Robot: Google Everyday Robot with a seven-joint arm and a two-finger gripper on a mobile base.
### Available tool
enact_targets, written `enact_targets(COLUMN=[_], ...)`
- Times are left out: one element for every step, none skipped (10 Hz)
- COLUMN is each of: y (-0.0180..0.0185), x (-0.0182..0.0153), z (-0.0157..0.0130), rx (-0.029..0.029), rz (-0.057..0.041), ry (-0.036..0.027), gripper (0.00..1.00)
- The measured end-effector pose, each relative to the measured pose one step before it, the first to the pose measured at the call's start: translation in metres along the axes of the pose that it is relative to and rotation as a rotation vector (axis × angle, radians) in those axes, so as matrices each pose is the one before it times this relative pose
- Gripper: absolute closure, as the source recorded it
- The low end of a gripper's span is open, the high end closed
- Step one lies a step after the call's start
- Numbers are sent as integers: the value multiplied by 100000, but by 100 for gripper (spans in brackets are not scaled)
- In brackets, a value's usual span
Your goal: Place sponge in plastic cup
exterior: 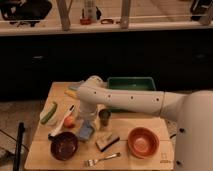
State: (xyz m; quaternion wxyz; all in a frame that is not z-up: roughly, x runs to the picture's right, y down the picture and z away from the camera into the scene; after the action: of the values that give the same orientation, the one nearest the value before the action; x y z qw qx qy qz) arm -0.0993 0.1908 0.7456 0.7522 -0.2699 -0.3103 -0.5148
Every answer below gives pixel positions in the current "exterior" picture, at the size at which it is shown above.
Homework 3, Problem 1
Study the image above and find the white bottle on shelf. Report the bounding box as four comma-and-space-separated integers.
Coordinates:
80, 0, 102, 25

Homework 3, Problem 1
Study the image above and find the yellow object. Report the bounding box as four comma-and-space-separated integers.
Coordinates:
65, 89, 78, 99

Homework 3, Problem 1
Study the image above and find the dark maroon bowl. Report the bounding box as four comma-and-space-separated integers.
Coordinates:
48, 132, 78, 161

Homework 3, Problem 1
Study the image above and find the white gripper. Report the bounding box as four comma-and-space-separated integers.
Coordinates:
79, 104, 97, 123

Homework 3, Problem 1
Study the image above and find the silver fork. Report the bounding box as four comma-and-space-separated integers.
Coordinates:
84, 152, 121, 167

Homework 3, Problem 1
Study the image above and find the orange round fruit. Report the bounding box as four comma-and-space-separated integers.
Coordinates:
63, 116, 75, 128

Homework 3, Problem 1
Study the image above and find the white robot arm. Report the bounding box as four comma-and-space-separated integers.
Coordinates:
77, 76, 213, 171

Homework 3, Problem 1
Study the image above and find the blue sponge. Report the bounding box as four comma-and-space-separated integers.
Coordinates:
77, 121, 95, 141

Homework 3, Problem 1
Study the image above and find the black pole stand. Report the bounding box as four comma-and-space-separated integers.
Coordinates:
13, 122, 25, 171

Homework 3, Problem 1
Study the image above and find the green plastic bin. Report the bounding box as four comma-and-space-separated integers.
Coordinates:
107, 77, 156, 91

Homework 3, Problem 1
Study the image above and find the orange bowl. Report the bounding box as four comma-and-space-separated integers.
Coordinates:
127, 127, 159, 159

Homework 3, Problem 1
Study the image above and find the white handled brush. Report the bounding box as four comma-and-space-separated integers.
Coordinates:
48, 105, 75, 140

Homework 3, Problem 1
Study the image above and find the black bag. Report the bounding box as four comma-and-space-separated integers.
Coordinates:
0, 0, 52, 27

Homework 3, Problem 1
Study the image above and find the green white sponge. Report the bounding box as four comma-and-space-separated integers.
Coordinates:
40, 101, 58, 126

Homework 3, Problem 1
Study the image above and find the dark plastic cup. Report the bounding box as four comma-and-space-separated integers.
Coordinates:
99, 109, 111, 126

